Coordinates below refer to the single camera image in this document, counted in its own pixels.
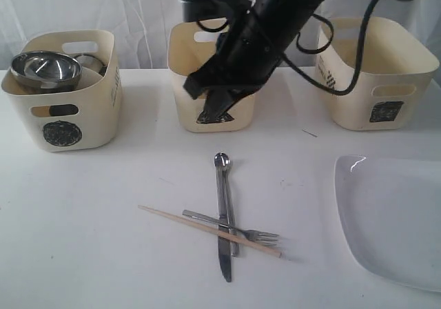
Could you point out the small steel spoon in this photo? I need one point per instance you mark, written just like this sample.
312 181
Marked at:
222 162

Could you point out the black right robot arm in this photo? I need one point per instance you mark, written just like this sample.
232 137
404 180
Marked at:
294 15

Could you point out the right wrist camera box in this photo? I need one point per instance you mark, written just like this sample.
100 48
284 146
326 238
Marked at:
201 10

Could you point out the white square plate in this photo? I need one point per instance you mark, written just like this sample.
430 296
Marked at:
389 210

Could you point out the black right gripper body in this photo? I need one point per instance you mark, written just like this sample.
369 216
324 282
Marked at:
248 53

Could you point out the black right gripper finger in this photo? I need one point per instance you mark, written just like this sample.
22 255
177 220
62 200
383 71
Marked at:
220 99
200 80

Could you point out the stainless steel bowl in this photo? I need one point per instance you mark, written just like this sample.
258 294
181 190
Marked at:
46 72

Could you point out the white ceramic bowl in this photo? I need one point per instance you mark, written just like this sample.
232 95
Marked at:
88 78

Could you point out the white backdrop curtain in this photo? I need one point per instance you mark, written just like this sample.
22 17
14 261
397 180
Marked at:
142 27

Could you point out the wooden chopstick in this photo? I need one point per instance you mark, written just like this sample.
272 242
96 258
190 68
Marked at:
219 233

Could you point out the steel fork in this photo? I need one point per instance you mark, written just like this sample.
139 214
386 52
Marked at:
264 238

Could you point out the cream bin with square mark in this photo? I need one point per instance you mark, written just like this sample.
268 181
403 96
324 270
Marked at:
396 71

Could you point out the cream bin with triangle mark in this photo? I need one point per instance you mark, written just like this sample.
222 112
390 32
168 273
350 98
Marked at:
185 56

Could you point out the steel table knife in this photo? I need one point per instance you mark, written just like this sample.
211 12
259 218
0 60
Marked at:
224 246

